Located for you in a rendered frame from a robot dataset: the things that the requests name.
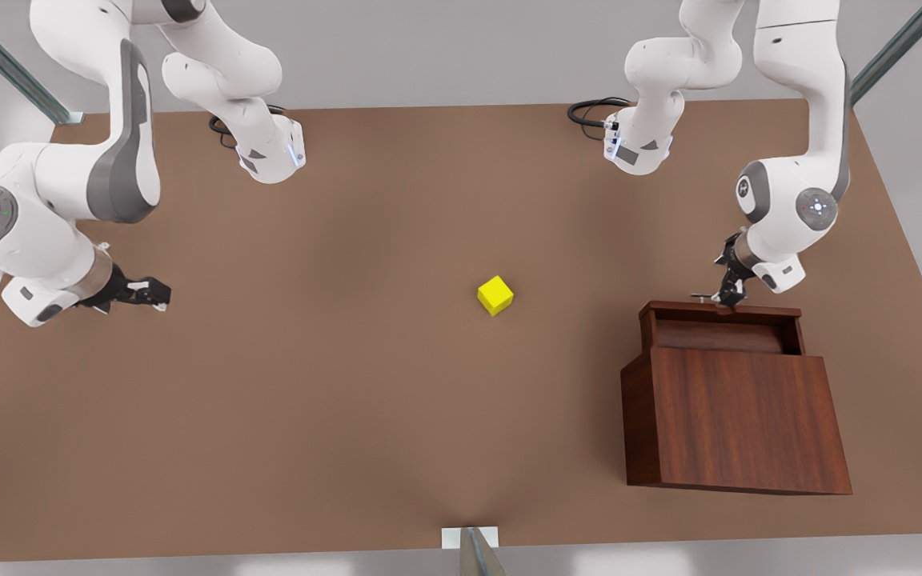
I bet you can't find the dark wooden drawer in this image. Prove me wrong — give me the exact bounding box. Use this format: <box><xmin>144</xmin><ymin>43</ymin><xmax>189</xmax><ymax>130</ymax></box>
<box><xmin>639</xmin><ymin>292</ymin><xmax>807</xmax><ymax>358</ymax></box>

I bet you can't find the dark wooden cabinet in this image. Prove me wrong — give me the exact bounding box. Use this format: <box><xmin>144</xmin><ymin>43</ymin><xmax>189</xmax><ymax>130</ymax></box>
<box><xmin>620</xmin><ymin>345</ymin><xmax>854</xmax><ymax>496</ymax></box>

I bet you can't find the yellow cube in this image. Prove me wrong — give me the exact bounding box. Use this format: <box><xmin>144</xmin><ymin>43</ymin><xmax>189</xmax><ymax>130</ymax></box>
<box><xmin>477</xmin><ymin>275</ymin><xmax>515</xmax><ymax>317</ymax></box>

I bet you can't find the black cable loop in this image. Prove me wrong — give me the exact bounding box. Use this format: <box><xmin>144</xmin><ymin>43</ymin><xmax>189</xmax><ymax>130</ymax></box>
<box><xmin>208</xmin><ymin>104</ymin><xmax>287</xmax><ymax>150</ymax></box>
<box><xmin>567</xmin><ymin>97</ymin><xmax>631</xmax><ymax>142</ymax></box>

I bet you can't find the silver frame post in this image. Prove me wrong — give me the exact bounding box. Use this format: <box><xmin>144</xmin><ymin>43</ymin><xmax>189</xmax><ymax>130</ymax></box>
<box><xmin>440</xmin><ymin>526</ymin><xmax>507</xmax><ymax>576</ymax></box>
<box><xmin>851</xmin><ymin>0</ymin><xmax>922</xmax><ymax>106</ymax></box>
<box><xmin>0</xmin><ymin>2</ymin><xmax>85</xmax><ymax>126</ymax></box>

